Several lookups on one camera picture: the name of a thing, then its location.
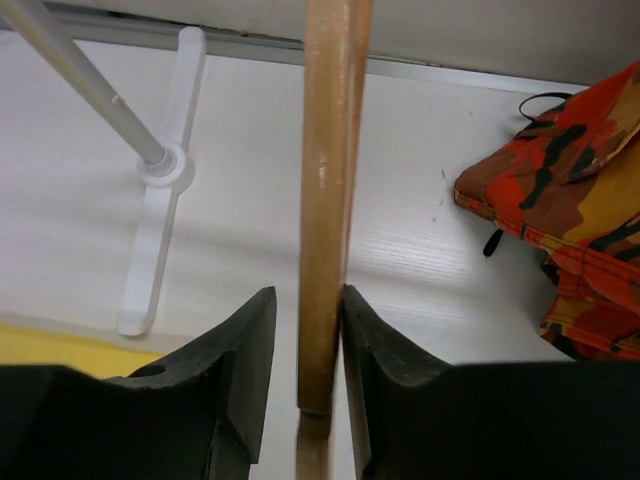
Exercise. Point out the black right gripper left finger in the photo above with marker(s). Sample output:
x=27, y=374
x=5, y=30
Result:
x=196, y=413

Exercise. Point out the orange camouflage garment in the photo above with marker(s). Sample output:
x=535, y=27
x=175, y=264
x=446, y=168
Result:
x=567, y=184

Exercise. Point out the yellow trousers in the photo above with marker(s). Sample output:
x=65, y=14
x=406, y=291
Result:
x=26, y=346

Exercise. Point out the wooden clothes hanger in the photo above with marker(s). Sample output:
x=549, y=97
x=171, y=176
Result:
x=336, y=46

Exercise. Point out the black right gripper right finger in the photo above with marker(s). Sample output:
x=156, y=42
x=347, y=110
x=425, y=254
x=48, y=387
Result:
x=414, y=416

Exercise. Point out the white clothes rack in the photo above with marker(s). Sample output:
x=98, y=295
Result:
x=163, y=166

